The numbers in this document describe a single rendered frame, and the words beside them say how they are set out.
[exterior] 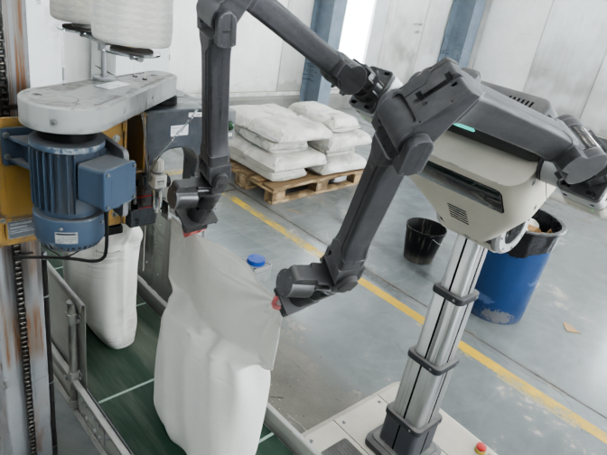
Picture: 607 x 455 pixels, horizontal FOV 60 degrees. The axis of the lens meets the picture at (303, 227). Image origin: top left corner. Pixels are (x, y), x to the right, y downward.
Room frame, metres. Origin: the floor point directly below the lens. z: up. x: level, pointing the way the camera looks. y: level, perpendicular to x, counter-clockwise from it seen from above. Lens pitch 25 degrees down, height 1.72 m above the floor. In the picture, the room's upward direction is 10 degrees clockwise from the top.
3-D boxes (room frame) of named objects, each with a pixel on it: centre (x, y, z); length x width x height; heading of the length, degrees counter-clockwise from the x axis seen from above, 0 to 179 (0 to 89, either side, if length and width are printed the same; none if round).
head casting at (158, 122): (1.51, 0.48, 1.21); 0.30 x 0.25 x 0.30; 48
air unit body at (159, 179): (1.31, 0.41, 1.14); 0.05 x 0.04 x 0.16; 138
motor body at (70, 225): (1.05, 0.53, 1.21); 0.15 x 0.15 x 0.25
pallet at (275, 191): (4.66, 0.21, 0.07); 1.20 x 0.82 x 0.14; 140
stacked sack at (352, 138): (4.75, -0.14, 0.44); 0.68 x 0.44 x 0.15; 138
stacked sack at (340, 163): (4.75, -0.15, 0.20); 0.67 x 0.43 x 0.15; 138
